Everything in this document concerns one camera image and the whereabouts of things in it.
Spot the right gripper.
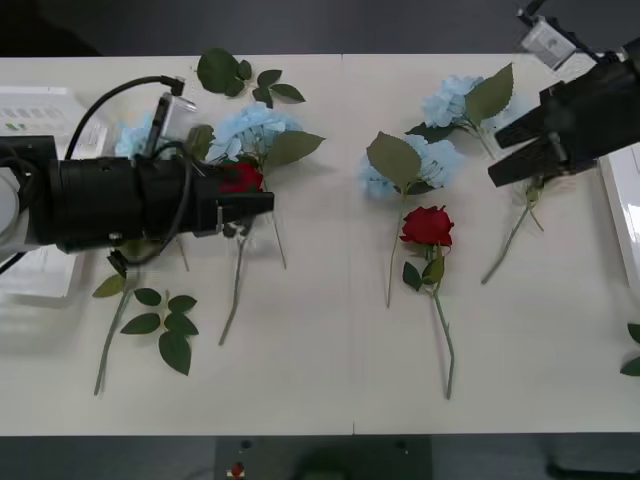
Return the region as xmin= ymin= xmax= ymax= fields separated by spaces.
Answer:
xmin=487 ymin=62 xmax=640 ymax=189

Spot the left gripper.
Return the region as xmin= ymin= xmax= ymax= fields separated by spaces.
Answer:
xmin=137 ymin=159 xmax=277 ymax=239

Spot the pale blue artificial flower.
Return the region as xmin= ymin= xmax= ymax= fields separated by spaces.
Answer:
xmin=113 ymin=110 xmax=217 ymax=273
xmin=403 ymin=62 xmax=516 ymax=162
xmin=356 ymin=130 xmax=469 ymax=310
xmin=206 ymin=101 xmax=327 ymax=271

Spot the shallow white box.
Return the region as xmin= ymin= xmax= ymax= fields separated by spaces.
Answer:
xmin=597 ymin=143 xmax=640 ymax=290
xmin=0 ymin=85 xmax=109 ymax=301

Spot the loose green leaf twig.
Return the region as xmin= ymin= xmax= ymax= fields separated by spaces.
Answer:
xmin=619 ymin=322 xmax=640 ymax=378
xmin=119 ymin=287 xmax=200 ymax=377
xmin=251 ymin=68 xmax=307 ymax=110

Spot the large loose green leaf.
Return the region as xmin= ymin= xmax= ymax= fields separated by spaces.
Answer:
xmin=196 ymin=47 xmax=253 ymax=98

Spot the dark robot torso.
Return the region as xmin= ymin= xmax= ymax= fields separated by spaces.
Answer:
xmin=214 ymin=435 xmax=434 ymax=480

